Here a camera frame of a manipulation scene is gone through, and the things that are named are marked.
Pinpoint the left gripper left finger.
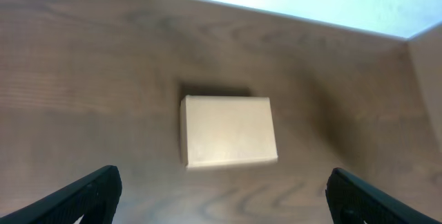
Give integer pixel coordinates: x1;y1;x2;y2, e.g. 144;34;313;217
1;165;122;224

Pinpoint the cardboard box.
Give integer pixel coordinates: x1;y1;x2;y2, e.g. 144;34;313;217
180;95;278;169

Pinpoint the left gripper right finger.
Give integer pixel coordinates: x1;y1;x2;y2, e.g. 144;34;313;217
325;167;441;224

